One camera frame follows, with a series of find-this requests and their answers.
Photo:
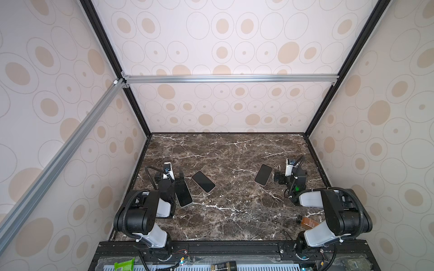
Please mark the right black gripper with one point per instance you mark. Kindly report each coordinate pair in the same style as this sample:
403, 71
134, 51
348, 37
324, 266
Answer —
283, 178

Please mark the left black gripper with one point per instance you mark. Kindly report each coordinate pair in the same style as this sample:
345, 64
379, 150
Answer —
174, 183

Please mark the phone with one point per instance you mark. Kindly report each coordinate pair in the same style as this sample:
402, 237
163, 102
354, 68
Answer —
203, 182
183, 193

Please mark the purple smartphone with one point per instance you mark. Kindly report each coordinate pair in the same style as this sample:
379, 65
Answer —
263, 175

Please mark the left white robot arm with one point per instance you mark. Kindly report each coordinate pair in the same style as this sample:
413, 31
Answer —
136, 217

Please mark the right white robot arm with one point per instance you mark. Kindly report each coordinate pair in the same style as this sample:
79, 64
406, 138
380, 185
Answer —
345, 216

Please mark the amber bottle black cap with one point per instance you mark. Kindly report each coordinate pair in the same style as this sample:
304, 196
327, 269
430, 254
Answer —
306, 222

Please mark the green packet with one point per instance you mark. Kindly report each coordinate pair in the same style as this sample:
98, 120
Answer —
125, 266

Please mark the dark bottle at front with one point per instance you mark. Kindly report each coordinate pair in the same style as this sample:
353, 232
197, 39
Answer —
225, 266

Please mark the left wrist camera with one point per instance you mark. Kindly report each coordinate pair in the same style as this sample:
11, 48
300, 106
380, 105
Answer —
168, 171

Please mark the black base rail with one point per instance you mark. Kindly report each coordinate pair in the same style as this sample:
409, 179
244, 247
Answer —
247, 255

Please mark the silver aluminium back rail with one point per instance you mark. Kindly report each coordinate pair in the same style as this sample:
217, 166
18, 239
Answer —
183, 79

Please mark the silver aluminium rail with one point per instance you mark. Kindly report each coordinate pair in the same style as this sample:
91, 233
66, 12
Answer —
29, 201
183, 79

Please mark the silver aluminium left rail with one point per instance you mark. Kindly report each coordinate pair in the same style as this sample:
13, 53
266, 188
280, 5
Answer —
29, 201

